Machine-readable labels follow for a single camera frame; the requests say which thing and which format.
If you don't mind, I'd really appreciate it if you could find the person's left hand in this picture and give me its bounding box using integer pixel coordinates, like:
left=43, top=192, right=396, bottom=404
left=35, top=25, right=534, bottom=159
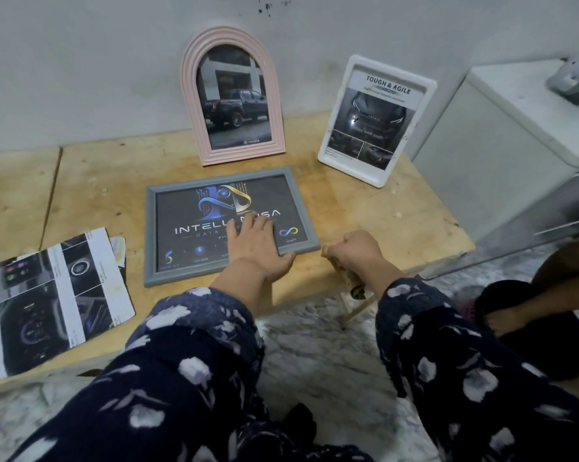
left=227, top=211, right=296, bottom=284

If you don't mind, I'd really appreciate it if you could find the arched car dashboard print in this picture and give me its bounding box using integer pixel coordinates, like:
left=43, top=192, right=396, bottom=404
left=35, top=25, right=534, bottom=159
left=0, top=228, right=136, bottom=379

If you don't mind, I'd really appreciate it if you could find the person's right foot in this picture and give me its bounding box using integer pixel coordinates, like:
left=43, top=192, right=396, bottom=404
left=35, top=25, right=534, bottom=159
left=282, top=404, right=317, bottom=444

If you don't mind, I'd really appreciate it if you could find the grey picture frame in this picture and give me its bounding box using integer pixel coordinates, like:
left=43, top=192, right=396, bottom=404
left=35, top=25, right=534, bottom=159
left=144, top=167, right=322, bottom=288

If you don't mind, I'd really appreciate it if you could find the white grey handheld device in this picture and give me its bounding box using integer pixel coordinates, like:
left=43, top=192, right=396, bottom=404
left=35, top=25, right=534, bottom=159
left=544, top=45, right=579, bottom=107

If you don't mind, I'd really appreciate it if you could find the brown wiping cloth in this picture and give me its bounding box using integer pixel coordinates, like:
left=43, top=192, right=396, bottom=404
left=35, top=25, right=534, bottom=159
left=335, top=262, right=368, bottom=302

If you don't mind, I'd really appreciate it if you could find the black car brochure print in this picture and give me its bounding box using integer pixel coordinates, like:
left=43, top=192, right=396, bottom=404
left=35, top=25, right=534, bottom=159
left=325, top=69, right=425, bottom=171

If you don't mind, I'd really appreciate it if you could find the person's right forearm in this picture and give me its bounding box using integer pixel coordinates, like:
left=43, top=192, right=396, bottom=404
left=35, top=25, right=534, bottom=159
left=364, top=264, right=579, bottom=462

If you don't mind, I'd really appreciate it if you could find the person's left forearm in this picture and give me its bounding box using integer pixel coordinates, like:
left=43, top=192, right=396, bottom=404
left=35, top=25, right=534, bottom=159
left=5, top=258, right=281, bottom=462

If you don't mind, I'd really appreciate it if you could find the person's right hand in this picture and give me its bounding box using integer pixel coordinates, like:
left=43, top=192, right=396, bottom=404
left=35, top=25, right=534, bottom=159
left=320, top=230, right=401, bottom=287

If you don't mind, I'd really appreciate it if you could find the white cabinet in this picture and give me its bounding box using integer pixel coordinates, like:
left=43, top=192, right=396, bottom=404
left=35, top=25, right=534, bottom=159
left=412, top=60, right=579, bottom=280

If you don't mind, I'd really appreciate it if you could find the white picture frame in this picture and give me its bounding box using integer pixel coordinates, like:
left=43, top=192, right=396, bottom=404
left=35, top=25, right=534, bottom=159
left=317, top=55, right=438, bottom=189

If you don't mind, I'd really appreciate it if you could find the pink arched picture frame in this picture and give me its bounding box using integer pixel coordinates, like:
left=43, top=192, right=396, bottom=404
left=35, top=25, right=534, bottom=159
left=180, top=26, right=287, bottom=167

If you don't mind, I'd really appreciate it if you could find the person's dark floral dress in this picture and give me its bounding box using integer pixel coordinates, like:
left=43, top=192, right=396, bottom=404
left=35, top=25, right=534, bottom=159
left=236, top=418, right=375, bottom=462

